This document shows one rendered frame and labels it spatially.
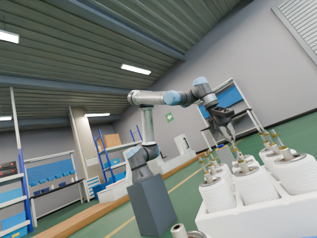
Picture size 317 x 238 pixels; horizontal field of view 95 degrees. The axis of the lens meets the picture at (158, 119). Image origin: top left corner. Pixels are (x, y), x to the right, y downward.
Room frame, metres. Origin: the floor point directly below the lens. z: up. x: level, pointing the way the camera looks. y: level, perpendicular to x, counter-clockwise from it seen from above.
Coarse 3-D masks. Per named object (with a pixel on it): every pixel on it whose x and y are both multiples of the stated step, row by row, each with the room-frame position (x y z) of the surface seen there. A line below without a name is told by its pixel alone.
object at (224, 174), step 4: (224, 172) 0.63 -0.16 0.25; (212, 176) 0.62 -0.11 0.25; (216, 176) 0.62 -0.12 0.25; (220, 176) 0.61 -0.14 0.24; (224, 176) 0.62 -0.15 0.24; (228, 176) 0.64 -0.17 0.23; (228, 180) 0.62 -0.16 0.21; (228, 184) 0.62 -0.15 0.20; (232, 184) 0.63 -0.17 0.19; (232, 188) 0.62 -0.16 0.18; (232, 192) 0.62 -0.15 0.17
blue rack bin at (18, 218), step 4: (24, 212) 3.37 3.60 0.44; (12, 216) 3.22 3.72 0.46; (16, 216) 3.27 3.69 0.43; (20, 216) 3.32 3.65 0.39; (24, 216) 3.37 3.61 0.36; (4, 220) 3.13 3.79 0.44; (8, 220) 3.18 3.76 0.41; (12, 220) 3.22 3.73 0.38; (16, 220) 3.27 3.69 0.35; (20, 220) 3.32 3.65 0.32; (24, 220) 3.37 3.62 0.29; (4, 224) 3.13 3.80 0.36; (8, 224) 3.18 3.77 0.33; (12, 224) 3.22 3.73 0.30; (16, 224) 3.27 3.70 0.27; (4, 228) 3.13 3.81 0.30; (8, 228) 3.18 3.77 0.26
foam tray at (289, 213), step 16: (272, 176) 0.60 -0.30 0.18; (240, 208) 0.47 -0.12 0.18; (256, 208) 0.44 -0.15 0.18; (272, 208) 0.43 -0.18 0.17; (288, 208) 0.42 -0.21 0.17; (304, 208) 0.41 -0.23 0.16; (208, 224) 0.50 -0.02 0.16; (224, 224) 0.48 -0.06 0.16; (240, 224) 0.46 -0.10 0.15; (256, 224) 0.45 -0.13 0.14; (272, 224) 0.44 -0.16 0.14; (288, 224) 0.42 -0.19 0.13; (304, 224) 0.41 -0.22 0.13
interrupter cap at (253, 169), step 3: (249, 168) 0.52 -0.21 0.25; (252, 168) 0.51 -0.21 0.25; (255, 168) 0.49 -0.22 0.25; (258, 168) 0.48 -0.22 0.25; (237, 171) 0.54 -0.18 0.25; (240, 171) 0.52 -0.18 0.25; (249, 171) 0.50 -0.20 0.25; (252, 171) 0.47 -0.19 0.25; (255, 171) 0.47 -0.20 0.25; (234, 174) 0.51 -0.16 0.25; (237, 174) 0.51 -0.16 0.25; (240, 174) 0.49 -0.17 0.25; (243, 174) 0.48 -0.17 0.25; (246, 174) 0.47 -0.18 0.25; (249, 174) 0.47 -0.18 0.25
